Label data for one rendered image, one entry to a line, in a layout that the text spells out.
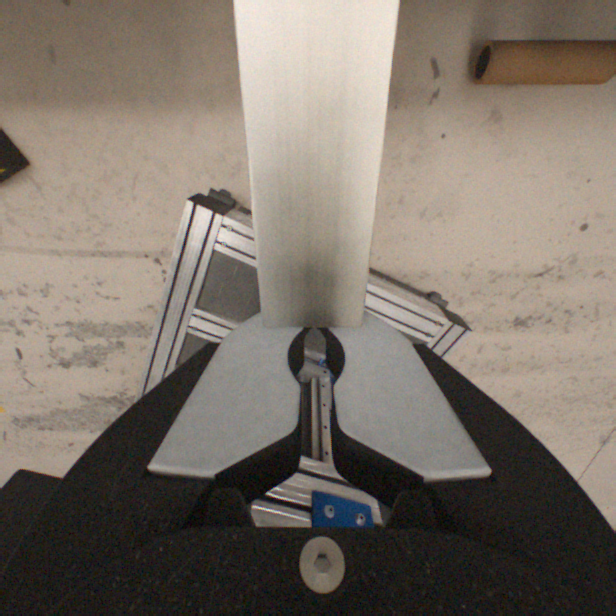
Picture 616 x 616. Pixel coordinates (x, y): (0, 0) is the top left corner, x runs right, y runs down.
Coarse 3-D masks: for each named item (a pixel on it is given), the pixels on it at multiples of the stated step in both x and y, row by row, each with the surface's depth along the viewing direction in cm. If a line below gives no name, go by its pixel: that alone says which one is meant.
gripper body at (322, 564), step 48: (192, 528) 4; (240, 528) 4; (288, 528) 4; (336, 528) 4; (384, 528) 4; (432, 528) 4; (96, 576) 4; (144, 576) 4; (192, 576) 4; (240, 576) 4; (288, 576) 4; (336, 576) 4; (384, 576) 4; (432, 576) 4; (480, 576) 4; (528, 576) 4
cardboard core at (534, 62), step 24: (504, 48) 65; (528, 48) 65; (552, 48) 65; (576, 48) 65; (600, 48) 65; (480, 72) 72; (504, 72) 67; (528, 72) 67; (552, 72) 67; (576, 72) 67; (600, 72) 67
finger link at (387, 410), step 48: (336, 336) 9; (384, 336) 9; (336, 384) 7; (384, 384) 7; (432, 384) 7; (336, 432) 6; (384, 432) 6; (432, 432) 6; (384, 480) 6; (432, 480) 5
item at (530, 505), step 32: (448, 384) 7; (480, 416) 6; (512, 416) 6; (480, 448) 6; (512, 448) 6; (544, 448) 6; (480, 480) 5; (512, 480) 5; (544, 480) 5; (448, 512) 5; (480, 512) 5; (512, 512) 5; (544, 512) 5; (576, 512) 5; (512, 544) 4; (544, 544) 4; (576, 544) 4; (608, 544) 4; (576, 576) 4; (608, 576) 4; (608, 608) 4
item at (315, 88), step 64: (256, 0) 5; (320, 0) 5; (384, 0) 5; (256, 64) 6; (320, 64) 6; (384, 64) 6; (256, 128) 6; (320, 128) 6; (384, 128) 6; (256, 192) 7; (320, 192) 7; (256, 256) 8; (320, 256) 7; (320, 320) 8
